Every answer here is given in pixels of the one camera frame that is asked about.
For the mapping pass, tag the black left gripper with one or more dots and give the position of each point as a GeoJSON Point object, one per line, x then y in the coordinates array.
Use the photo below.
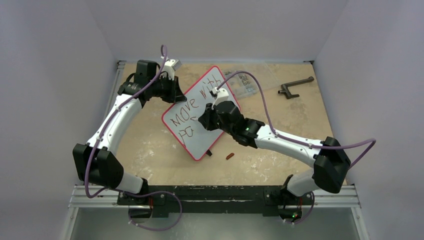
{"type": "Point", "coordinates": [176, 94]}

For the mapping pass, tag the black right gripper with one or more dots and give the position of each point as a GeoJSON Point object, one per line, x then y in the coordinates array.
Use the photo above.
{"type": "Point", "coordinates": [209, 117]}

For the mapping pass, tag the pink framed whiteboard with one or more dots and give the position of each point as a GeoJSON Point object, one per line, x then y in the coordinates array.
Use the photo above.
{"type": "Point", "coordinates": [181, 118]}

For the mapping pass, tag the red marker cap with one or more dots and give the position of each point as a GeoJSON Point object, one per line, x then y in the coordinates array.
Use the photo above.
{"type": "Point", "coordinates": [229, 156]}

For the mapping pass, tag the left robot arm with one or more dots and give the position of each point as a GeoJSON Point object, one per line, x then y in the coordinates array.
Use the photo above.
{"type": "Point", "coordinates": [95, 160]}

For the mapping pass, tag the clear plastic screw box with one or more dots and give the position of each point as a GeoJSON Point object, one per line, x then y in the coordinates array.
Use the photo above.
{"type": "Point", "coordinates": [243, 85]}

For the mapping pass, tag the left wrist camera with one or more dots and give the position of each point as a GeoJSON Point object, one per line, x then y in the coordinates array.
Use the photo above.
{"type": "Point", "coordinates": [171, 66]}

